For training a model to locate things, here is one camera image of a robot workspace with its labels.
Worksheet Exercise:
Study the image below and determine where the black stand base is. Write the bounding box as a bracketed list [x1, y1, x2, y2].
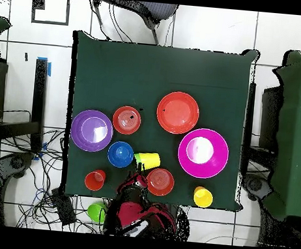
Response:
[239, 173, 276, 204]
[0, 149, 35, 181]

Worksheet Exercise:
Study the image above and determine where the purple plastic bowl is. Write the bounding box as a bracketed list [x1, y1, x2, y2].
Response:
[68, 107, 116, 154]

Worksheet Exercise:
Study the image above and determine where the blue plastic bowl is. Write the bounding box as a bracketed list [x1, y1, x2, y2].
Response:
[106, 140, 136, 170]

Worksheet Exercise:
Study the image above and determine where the green round object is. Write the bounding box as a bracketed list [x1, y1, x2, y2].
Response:
[86, 201, 108, 224]

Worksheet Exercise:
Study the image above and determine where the black metal frame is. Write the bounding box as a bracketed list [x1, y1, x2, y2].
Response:
[0, 55, 51, 153]

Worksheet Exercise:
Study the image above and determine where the tangle of black cables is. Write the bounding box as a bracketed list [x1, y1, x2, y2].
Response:
[0, 123, 88, 233]

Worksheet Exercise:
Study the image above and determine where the blue cable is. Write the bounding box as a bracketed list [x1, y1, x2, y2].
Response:
[34, 186, 47, 203]

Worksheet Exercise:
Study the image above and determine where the large pink plastic bowl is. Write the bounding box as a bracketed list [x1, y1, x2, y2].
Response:
[175, 126, 232, 182]

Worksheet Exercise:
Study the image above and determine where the black power strip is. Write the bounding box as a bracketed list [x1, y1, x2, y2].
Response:
[48, 186, 79, 228]

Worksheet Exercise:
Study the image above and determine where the grey office chair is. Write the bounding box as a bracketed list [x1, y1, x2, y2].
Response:
[89, 0, 180, 47]

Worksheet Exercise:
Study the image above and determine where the large orange plastic bowl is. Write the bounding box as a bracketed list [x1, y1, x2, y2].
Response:
[154, 89, 201, 136]

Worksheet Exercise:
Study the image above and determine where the blue tape strip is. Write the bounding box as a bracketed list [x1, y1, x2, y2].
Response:
[36, 56, 53, 78]

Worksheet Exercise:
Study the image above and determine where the yellow plastic cup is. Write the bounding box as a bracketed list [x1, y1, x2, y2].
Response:
[192, 186, 215, 210]
[137, 151, 162, 172]

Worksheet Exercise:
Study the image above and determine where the small orange plastic bowl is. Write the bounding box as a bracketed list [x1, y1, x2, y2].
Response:
[144, 166, 177, 199]
[111, 104, 143, 137]

